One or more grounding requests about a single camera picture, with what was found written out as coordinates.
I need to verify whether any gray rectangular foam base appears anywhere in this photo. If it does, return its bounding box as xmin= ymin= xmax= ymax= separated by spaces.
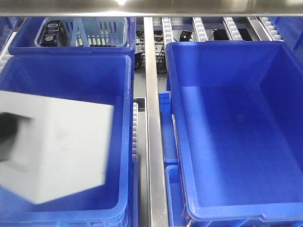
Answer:
xmin=0 ymin=91 xmax=114 ymax=204

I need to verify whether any large blue bin left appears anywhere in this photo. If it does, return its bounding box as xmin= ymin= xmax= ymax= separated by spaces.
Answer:
xmin=0 ymin=54 xmax=133 ymax=227

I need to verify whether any large blue bin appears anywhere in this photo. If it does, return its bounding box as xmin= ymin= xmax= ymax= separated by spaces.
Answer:
xmin=166 ymin=41 xmax=303 ymax=227
xmin=0 ymin=54 xmax=133 ymax=227

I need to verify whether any large blue bin right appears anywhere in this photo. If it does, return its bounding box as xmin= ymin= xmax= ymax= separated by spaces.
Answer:
xmin=166 ymin=41 xmax=303 ymax=227

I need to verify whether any lower blue bin between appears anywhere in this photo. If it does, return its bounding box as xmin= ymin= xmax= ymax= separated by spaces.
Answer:
xmin=159 ymin=91 xmax=186 ymax=227

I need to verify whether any blue bin rear left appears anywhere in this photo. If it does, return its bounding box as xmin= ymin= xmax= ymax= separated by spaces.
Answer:
xmin=9 ymin=17 xmax=136 ymax=58

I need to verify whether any white roller track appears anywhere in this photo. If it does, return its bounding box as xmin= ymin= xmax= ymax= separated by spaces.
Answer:
xmin=161 ymin=17 xmax=174 ymax=45

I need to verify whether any light blue plastic basket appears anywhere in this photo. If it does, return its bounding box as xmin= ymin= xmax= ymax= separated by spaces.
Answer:
xmin=35 ymin=17 xmax=128 ymax=47

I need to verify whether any black product box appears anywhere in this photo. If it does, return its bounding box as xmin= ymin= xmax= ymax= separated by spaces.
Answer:
xmin=40 ymin=20 xmax=70 ymax=47

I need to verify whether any steel shelf top beam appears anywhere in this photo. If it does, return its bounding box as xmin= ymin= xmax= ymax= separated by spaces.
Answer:
xmin=0 ymin=0 xmax=303 ymax=17

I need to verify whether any steel shelf divider rail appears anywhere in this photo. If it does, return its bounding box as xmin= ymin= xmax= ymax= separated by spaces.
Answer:
xmin=143 ymin=17 xmax=169 ymax=227

